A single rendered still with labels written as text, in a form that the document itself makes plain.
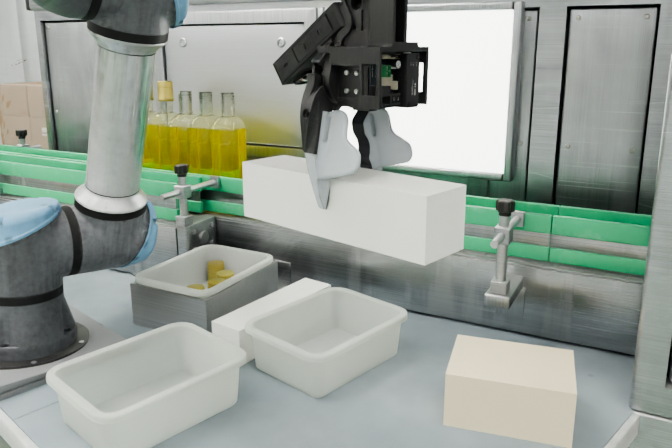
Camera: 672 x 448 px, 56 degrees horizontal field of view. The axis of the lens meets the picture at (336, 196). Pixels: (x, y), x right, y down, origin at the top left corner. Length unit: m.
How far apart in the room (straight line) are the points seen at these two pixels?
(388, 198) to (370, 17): 0.16
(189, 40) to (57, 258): 0.72
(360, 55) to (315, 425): 0.52
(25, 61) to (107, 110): 6.06
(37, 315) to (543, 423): 0.75
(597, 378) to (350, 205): 0.60
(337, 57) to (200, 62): 1.04
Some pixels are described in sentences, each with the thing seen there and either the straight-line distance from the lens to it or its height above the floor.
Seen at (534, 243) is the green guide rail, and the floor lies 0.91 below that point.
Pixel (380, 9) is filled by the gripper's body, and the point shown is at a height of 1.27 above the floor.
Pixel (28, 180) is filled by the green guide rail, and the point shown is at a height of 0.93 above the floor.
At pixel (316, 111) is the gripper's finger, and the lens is 0.57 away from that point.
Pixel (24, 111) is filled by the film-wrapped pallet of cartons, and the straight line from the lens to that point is 5.89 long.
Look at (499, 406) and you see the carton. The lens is 0.87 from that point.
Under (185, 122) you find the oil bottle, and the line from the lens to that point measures 1.42.
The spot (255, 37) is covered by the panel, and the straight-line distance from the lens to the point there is 1.49.
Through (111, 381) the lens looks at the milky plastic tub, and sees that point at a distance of 0.98.
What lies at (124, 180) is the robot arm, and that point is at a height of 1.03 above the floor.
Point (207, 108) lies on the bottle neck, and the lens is 1.40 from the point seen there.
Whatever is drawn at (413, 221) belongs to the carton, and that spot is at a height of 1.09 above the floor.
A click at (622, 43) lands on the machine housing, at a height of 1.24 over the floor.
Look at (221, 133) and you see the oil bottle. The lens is 1.37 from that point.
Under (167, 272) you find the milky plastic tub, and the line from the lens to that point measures 1.23.
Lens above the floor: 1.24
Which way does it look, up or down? 13 degrees down
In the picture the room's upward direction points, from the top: straight up
